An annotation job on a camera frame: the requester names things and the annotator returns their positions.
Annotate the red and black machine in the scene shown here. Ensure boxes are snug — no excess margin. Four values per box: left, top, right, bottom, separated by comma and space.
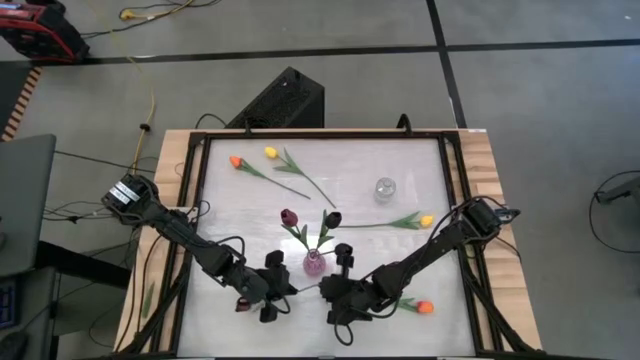
0, 0, 91, 64

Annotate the black floor cable loop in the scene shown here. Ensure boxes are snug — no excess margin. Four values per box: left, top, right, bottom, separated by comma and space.
588, 169, 640, 254

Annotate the black metal table frame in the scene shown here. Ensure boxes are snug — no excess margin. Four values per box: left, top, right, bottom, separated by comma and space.
117, 127, 541, 360

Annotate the loose green leaf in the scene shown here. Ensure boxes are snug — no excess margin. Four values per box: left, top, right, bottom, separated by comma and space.
141, 282, 156, 319

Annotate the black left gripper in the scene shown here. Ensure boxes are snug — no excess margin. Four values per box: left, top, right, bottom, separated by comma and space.
227, 249, 300, 324

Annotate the clear cut glass vase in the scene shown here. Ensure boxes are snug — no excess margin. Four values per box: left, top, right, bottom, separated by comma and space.
373, 176, 398, 204

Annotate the yellow cable with plug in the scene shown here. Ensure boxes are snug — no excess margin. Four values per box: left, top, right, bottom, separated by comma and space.
118, 0, 221, 22

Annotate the yellow artificial tulip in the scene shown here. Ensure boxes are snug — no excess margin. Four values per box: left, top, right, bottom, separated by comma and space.
263, 145, 337, 209
338, 210, 435, 231

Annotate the grey stand base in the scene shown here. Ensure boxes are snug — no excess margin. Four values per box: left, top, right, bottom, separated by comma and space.
594, 174, 640, 204

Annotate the orange striped mat edge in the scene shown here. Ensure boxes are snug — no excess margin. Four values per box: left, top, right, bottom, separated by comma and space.
0, 64, 44, 144

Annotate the grey desk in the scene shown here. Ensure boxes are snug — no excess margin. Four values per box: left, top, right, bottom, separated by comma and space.
0, 133, 57, 279

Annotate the yellow floor cable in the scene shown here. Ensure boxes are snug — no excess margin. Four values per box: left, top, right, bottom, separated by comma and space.
87, 0, 157, 174

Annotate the pink ribbed glass vase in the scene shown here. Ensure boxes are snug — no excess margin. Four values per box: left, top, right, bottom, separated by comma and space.
302, 248, 327, 277

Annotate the orange artificial tulip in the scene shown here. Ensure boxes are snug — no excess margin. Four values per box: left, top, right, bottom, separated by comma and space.
394, 297, 435, 315
228, 155, 312, 201

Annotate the black perforated equipment box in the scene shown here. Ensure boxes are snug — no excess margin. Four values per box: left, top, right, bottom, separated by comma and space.
224, 66, 326, 130

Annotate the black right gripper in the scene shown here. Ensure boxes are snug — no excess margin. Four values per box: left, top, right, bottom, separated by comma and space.
319, 255, 386, 325

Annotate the blue keypad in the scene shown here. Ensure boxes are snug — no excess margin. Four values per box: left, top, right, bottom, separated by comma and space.
0, 279, 19, 329

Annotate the black artificial tulip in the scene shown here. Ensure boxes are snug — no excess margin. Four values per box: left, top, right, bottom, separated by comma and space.
318, 242, 354, 258
314, 209, 344, 254

